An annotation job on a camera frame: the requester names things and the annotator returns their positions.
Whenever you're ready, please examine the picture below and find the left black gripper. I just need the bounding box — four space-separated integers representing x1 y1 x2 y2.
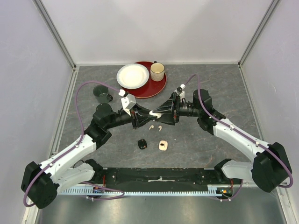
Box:
105 103 156 129

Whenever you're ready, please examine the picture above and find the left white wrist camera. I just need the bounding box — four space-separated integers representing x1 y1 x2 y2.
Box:
119 89 136 115

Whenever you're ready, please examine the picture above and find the white paper plate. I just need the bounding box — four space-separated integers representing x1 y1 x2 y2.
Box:
116 63 150 89

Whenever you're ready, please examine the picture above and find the red round tray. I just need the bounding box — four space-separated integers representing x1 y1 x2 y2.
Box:
121 73 167 98

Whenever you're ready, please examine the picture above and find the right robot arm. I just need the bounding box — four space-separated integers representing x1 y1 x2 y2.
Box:
150 89 293 192

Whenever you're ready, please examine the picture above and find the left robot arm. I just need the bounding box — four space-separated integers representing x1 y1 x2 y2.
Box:
21 103 162 209

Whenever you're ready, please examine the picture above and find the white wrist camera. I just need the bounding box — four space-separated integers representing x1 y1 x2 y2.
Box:
119 89 136 115
176 84 185 99

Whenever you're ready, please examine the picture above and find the slotted cable duct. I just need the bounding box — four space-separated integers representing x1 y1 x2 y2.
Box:
59 185 232 196

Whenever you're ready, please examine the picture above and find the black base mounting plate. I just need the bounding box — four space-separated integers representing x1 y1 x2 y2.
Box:
93 167 243 193

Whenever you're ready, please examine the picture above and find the dark green mug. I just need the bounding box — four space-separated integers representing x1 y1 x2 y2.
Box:
93 85 113 104

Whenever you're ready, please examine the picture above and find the white earbud charging case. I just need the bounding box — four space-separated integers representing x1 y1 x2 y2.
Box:
149 111 162 119

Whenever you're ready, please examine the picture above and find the beige ceramic cup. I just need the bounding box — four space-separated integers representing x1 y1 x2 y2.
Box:
150 62 165 82

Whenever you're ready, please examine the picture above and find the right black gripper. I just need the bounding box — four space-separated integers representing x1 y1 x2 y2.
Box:
153 91 201 126

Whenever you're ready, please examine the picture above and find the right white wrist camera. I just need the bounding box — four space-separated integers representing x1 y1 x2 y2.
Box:
176 84 185 99

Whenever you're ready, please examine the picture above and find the black earbud charging case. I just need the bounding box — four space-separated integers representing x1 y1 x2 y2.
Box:
137 139 148 150

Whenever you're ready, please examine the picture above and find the pink earbud charging case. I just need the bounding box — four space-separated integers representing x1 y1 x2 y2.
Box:
158 140 168 151

